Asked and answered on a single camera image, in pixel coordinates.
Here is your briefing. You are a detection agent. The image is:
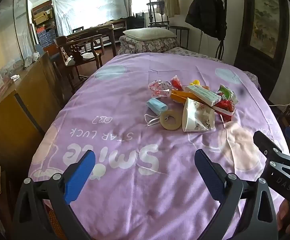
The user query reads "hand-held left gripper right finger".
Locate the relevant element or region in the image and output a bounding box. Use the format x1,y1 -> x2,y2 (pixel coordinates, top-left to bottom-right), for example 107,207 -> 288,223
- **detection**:
194,149 -> 279,240

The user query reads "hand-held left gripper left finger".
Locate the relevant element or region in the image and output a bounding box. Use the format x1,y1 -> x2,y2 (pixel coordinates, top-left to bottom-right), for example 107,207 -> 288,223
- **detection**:
11,149 -> 96,240

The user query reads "green packet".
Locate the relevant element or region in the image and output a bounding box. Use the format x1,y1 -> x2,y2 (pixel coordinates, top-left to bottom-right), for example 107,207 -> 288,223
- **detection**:
218,84 -> 238,104

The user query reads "white red medicine box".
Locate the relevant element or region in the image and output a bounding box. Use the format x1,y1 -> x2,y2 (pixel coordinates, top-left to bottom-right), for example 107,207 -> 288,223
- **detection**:
185,85 -> 221,107

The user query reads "red packet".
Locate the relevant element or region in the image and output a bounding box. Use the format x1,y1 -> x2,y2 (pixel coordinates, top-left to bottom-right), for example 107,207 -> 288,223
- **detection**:
211,99 -> 236,123

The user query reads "purple printed blanket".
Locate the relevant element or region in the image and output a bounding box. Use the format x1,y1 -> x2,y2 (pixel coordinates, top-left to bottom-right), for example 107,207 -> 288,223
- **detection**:
28,52 -> 290,240

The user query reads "printed paper cup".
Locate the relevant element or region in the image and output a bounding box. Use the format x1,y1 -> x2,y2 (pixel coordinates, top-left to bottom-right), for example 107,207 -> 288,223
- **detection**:
182,98 -> 215,132

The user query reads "brown tape roll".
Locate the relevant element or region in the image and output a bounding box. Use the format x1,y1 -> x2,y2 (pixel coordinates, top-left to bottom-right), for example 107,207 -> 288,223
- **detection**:
160,110 -> 183,130

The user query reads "orange medicine box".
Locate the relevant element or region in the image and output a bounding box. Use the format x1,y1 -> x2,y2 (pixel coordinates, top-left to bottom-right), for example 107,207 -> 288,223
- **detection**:
170,90 -> 198,103

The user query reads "blue face mask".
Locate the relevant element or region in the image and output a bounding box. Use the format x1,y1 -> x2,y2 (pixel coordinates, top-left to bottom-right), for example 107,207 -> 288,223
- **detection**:
144,98 -> 168,127

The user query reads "wooden cabinet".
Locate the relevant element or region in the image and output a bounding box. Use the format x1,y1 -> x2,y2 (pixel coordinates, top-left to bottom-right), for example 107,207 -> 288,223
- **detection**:
0,51 -> 68,178

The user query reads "clear red printed wrapper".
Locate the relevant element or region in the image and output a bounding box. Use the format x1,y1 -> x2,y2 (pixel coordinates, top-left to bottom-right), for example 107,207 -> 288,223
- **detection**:
148,80 -> 171,98

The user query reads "black coat stand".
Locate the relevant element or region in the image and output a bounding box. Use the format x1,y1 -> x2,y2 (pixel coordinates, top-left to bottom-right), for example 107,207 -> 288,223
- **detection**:
216,0 -> 229,60

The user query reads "floral bed sheet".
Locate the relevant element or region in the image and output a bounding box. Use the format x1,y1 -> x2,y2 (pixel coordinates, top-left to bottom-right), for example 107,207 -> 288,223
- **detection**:
163,46 -> 225,62

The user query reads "dark framed painting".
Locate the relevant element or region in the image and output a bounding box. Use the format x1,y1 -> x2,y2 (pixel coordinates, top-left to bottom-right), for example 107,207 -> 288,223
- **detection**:
235,0 -> 290,100

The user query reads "blue chair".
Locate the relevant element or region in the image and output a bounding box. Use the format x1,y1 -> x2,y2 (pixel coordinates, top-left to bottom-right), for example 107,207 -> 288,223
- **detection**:
35,44 -> 60,65

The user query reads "carved wooden chair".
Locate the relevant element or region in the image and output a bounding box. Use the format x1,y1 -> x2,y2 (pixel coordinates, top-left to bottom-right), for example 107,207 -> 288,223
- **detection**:
54,34 -> 104,90

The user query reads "floral quilt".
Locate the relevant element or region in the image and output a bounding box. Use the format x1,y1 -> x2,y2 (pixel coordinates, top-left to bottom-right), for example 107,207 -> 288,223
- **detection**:
119,35 -> 179,54

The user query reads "dark wooden table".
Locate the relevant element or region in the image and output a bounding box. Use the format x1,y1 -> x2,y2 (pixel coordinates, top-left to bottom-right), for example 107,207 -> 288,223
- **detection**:
67,24 -> 117,55

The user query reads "black coat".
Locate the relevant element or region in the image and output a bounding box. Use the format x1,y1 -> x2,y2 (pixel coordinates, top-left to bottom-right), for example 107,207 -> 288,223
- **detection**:
185,0 -> 227,40

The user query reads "white pillow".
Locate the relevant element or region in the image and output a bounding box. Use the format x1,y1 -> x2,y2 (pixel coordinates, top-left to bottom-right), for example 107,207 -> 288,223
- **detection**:
123,27 -> 176,41

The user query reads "stack of cardboard boxes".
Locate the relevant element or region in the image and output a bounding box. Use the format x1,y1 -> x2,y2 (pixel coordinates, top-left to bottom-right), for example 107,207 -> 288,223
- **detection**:
31,0 -> 58,48

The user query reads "white cloth cover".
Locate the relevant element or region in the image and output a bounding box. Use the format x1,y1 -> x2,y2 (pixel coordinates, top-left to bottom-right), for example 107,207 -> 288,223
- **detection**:
54,0 -> 129,34

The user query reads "black metal rack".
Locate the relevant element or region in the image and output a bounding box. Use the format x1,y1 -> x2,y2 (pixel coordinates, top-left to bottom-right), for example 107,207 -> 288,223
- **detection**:
146,1 -> 170,29

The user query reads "white cable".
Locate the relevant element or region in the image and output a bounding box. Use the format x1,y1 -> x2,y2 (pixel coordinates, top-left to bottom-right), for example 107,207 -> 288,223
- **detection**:
268,90 -> 290,107

